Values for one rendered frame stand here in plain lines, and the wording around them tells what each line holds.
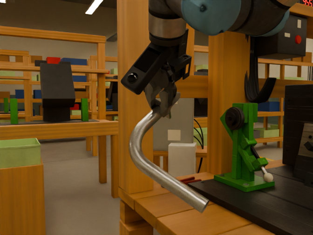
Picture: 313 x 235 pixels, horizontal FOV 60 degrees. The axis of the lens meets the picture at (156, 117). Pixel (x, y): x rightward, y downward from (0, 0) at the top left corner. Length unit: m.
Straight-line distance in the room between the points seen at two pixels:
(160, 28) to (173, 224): 0.46
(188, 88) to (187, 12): 0.66
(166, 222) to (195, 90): 0.56
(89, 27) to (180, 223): 10.49
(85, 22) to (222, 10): 10.65
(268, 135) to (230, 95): 5.63
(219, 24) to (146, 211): 0.54
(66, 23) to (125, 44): 10.02
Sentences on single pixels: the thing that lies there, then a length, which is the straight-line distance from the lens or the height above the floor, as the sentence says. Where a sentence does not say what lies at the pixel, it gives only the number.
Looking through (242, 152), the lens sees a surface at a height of 1.01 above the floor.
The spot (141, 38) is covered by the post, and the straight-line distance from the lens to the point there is 0.88.
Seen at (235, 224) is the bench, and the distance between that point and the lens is 0.74.
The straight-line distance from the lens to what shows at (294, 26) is 1.21.
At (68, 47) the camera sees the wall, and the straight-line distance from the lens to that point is 10.71.
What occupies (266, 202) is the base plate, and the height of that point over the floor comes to 0.90.
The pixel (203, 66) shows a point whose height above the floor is 2.16.
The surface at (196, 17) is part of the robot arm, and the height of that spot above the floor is 1.30.
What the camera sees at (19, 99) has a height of 1.13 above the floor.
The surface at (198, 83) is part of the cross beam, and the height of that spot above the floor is 1.24.
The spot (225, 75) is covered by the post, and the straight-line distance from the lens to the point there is 1.06.
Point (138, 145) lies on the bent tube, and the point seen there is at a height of 1.08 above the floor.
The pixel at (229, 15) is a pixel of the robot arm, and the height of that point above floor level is 1.31.
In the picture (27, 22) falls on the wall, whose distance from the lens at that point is 10.76.
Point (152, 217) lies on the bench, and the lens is 0.77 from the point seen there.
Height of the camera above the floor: 1.19
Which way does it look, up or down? 4 degrees down
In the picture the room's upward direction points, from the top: straight up
